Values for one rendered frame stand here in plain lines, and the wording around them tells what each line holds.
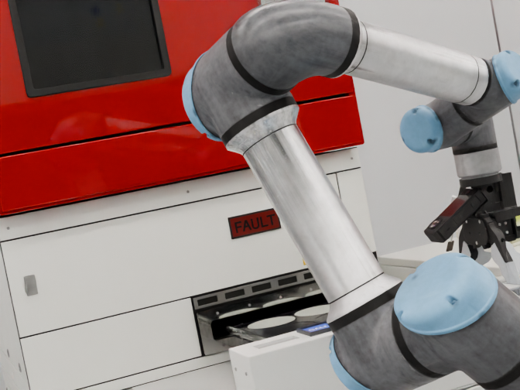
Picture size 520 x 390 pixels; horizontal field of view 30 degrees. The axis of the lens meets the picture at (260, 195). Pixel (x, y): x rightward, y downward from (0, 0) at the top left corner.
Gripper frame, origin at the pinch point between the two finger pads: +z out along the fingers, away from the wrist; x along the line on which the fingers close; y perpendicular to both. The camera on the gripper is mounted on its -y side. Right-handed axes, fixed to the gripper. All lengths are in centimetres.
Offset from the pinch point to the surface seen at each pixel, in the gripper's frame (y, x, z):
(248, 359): -46.1, -4.6, -1.1
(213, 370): -35, 54, 12
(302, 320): -18.7, 40.3, 4.4
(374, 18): 102, 206, -74
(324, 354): -34.0, -4.7, 1.1
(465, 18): 144, 206, -68
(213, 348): -34, 57, 9
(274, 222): -14, 57, -15
